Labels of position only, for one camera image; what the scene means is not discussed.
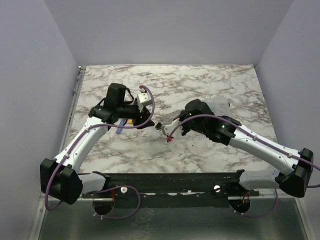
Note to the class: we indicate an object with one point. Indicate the black key tag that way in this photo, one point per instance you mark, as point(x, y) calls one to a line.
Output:
point(158, 126)

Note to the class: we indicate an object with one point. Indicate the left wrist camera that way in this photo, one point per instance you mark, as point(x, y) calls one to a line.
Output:
point(143, 99)

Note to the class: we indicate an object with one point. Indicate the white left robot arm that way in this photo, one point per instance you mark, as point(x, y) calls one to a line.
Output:
point(60, 177)

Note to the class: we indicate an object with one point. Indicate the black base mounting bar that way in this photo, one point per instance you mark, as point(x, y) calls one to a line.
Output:
point(170, 190)

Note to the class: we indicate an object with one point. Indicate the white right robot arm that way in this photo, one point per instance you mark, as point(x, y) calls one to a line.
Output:
point(291, 168)

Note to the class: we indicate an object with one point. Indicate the clear plastic box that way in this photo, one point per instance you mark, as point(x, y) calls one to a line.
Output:
point(220, 106)

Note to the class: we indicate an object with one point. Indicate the blue red screwdriver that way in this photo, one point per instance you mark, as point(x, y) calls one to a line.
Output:
point(122, 123)

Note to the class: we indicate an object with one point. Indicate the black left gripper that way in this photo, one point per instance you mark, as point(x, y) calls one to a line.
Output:
point(145, 115)

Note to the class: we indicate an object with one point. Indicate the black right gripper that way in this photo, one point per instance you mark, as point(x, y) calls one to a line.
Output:
point(182, 125)

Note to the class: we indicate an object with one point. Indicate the aluminium table edge rail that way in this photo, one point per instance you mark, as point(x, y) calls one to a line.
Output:
point(41, 210)

